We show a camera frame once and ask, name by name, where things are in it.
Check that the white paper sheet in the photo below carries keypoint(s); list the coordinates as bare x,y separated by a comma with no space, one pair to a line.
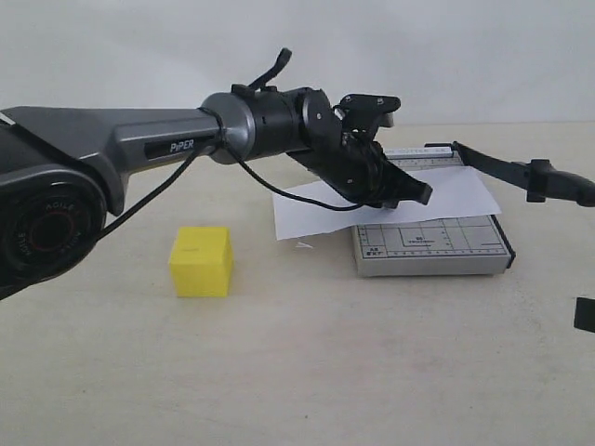
457,191

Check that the grey paper cutter base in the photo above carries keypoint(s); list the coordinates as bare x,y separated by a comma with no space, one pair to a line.
471,245

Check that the yellow cube block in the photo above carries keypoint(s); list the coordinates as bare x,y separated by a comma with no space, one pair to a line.
201,262

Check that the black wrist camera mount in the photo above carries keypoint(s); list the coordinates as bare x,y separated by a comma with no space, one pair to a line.
361,115

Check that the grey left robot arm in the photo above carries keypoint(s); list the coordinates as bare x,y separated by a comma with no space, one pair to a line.
64,171

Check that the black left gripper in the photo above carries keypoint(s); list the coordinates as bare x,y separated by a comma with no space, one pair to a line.
357,172

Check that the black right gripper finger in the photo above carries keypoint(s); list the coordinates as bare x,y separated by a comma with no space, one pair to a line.
584,318

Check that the black cutter blade lever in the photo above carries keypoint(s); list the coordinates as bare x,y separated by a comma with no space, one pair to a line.
539,178

